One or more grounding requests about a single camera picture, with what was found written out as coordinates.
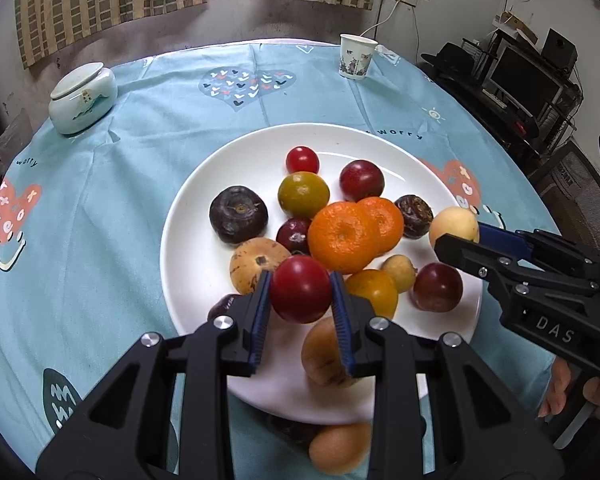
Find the light blue patterned tablecloth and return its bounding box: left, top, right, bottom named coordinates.
left=0, top=42, right=555, bottom=469

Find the hidden orange fruit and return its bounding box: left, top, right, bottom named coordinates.
left=344, top=269, right=399, bottom=318

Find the computer monitor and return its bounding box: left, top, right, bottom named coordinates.
left=482, top=36, right=566, bottom=122

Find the person's right hand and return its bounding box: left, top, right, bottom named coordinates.
left=538, top=358, right=600, bottom=419

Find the beige round fruit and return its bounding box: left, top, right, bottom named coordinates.
left=301, top=316, right=358, bottom=388

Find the dark red plum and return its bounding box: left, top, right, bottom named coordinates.
left=339, top=159, right=385, bottom=202

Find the white ceramic lidded jar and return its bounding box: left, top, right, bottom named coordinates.
left=48, top=62, right=118, bottom=136

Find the dark wrinkled passion fruit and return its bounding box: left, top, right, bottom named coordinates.
left=394, top=194, right=434, bottom=240

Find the dark purple mangosteen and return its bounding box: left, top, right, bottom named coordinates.
left=209, top=185, right=268, bottom=245

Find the white oval plate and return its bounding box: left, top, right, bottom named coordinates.
left=159, top=122, right=485, bottom=426

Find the striped pepino melon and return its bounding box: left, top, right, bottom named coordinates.
left=230, top=237, right=291, bottom=295

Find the white paper cup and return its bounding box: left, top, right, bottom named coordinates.
left=339, top=34, right=378, bottom=80

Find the small red cherry tomato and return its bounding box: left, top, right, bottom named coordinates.
left=285, top=145, right=320, bottom=174

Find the yellow spotted pear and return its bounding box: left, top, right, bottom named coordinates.
left=428, top=206, right=480, bottom=247

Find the dark cherry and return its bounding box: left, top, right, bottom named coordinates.
left=276, top=217, right=311, bottom=256

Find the large orange mandarin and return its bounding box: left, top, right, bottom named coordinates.
left=308, top=202, right=380, bottom=274

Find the small green-brown longan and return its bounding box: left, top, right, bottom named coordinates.
left=309, top=422, right=372, bottom=476

